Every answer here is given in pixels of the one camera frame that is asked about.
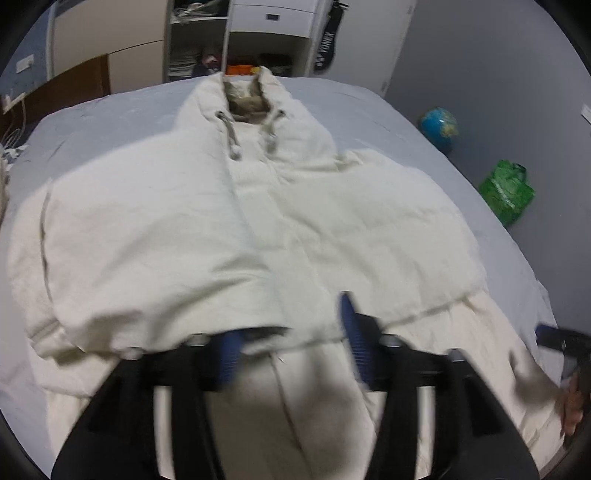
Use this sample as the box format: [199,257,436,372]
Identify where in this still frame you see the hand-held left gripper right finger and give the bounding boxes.
[338,292,541,480]

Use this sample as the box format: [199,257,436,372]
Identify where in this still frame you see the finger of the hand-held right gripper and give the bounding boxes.
[536,324,591,354]

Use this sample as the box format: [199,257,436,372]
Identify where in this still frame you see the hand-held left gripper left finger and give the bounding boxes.
[51,326,289,480]

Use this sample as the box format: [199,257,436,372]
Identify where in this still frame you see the white hooded jacket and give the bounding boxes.
[7,66,574,480]

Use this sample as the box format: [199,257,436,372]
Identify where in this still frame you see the person's right hand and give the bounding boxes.
[555,373,586,439]

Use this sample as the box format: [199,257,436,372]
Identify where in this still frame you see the green plastic bag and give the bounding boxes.
[477,159,536,228]

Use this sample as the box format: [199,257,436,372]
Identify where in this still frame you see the blue globe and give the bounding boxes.
[418,107,460,154]

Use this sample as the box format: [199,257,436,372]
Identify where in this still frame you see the bed with grey sheet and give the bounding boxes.
[0,75,563,464]

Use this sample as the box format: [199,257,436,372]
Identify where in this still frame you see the white door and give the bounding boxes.
[331,0,417,97]

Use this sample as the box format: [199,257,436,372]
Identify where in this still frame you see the black racket bag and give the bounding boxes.
[313,0,350,75]

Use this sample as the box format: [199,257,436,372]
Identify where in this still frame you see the brown wooden headboard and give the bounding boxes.
[0,53,112,136]

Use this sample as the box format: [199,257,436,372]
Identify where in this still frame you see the white open shelf unit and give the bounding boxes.
[163,0,232,85]

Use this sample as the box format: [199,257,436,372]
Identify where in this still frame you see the white printer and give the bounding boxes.
[229,0,318,37]

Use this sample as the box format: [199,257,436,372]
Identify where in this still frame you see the white wardrobe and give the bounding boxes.
[45,0,168,95]

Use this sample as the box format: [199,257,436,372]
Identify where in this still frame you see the white cables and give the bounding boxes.
[0,95,29,155]

